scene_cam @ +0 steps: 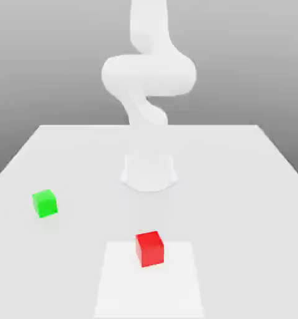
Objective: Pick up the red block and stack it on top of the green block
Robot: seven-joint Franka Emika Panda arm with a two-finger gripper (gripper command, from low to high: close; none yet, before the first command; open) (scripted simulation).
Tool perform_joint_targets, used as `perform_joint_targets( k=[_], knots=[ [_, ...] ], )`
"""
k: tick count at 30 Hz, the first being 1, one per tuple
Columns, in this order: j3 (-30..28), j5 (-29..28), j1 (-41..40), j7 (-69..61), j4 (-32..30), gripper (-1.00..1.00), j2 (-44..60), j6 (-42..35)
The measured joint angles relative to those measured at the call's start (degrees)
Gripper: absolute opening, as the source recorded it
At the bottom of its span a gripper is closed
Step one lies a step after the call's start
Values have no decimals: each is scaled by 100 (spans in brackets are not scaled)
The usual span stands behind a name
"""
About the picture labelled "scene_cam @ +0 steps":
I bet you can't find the small green cube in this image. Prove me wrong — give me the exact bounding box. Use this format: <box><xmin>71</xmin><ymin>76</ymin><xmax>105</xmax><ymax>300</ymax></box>
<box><xmin>31</xmin><ymin>188</ymin><xmax>59</xmax><ymax>219</ymax></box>

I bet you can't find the small red cube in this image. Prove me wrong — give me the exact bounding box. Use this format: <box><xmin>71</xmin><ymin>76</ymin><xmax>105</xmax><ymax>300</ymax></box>
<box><xmin>135</xmin><ymin>230</ymin><xmax>165</xmax><ymax>269</ymax></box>

